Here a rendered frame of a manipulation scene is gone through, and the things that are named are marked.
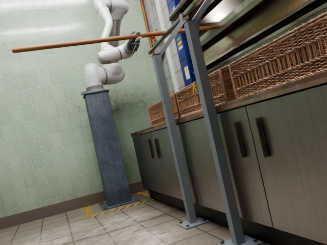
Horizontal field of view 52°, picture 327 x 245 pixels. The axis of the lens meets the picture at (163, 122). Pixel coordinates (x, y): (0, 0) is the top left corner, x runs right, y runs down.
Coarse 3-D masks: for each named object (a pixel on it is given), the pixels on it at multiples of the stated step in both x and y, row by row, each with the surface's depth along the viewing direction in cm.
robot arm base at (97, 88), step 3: (90, 87) 294; (93, 87) 294; (96, 87) 295; (99, 87) 296; (102, 87) 299; (87, 90) 296; (90, 90) 294; (93, 90) 293; (96, 90) 294; (99, 90) 294; (81, 93) 297
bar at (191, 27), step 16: (208, 0) 145; (176, 32) 192; (192, 32) 140; (192, 48) 140; (160, 64) 185; (160, 80) 184; (208, 80) 140; (208, 96) 139; (208, 112) 138; (176, 128) 184; (208, 128) 140; (176, 144) 183; (176, 160) 183; (224, 160) 138; (224, 176) 137; (224, 192) 138; (192, 208) 183; (192, 224) 180; (240, 224) 137; (240, 240) 137; (256, 240) 135
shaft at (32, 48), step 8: (152, 32) 229; (160, 32) 230; (184, 32) 237; (80, 40) 213; (88, 40) 214; (96, 40) 216; (104, 40) 218; (112, 40) 220; (16, 48) 201; (24, 48) 202; (32, 48) 203; (40, 48) 205; (48, 48) 207
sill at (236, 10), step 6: (246, 0) 196; (252, 0) 191; (240, 6) 203; (246, 6) 197; (234, 12) 210; (228, 18) 217; (216, 24) 232; (222, 24) 225; (210, 30) 241; (216, 30) 234; (204, 36) 250
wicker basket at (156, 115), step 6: (174, 96) 198; (174, 102) 200; (150, 108) 244; (156, 108) 232; (162, 108) 221; (174, 108) 202; (150, 114) 246; (156, 114) 234; (162, 114) 224; (174, 114) 204; (150, 120) 248; (156, 120) 237; (162, 120) 225
